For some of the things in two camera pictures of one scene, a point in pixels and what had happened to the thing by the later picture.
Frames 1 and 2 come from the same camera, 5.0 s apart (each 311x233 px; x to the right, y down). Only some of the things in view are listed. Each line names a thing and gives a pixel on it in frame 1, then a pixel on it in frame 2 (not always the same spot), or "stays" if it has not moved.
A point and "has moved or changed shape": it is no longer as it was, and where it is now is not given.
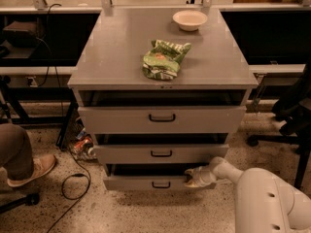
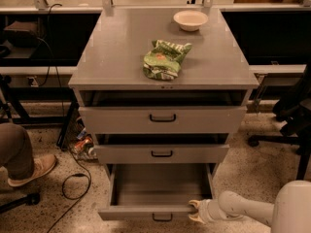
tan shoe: (40, 165) stays
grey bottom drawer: (149, 177) has moved or changed shape
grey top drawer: (162, 119) stays
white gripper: (205, 175) → (204, 210)
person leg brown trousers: (16, 151) stays
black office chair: (293, 109) stays
